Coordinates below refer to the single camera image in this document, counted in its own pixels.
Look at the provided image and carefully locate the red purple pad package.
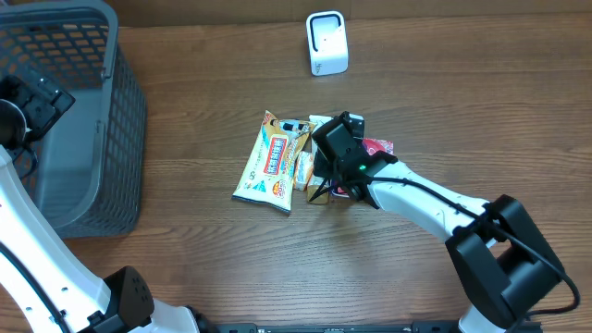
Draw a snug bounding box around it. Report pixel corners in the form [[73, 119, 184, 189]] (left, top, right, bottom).
[[331, 138, 394, 198]]

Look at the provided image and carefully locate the white tube gold cap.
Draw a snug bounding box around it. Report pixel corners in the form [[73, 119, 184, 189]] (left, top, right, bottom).
[[307, 115, 332, 204]]

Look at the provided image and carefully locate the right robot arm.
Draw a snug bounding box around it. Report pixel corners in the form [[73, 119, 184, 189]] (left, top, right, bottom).
[[310, 112, 566, 332]]

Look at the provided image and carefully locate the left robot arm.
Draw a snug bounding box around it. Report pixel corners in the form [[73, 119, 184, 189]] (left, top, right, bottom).
[[1, 75, 218, 333]]

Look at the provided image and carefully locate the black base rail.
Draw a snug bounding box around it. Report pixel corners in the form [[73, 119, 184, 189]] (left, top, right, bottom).
[[217, 321, 460, 333]]

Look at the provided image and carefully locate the dark grey plastic basket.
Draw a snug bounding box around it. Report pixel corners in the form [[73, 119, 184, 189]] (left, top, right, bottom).
[[1, 1, 147, 239]]

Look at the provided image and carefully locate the white barcode scanner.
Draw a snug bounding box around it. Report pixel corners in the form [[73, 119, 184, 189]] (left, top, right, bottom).
[[305, 10, 349, 77]]

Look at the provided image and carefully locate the yellow wet wipes pack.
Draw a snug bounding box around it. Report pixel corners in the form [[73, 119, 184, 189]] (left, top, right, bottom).
[[231, 111, 315, 214]]

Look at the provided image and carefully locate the small orange snack packet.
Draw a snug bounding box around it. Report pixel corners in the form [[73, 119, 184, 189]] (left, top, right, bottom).
[[294, 151, 314, 191]]

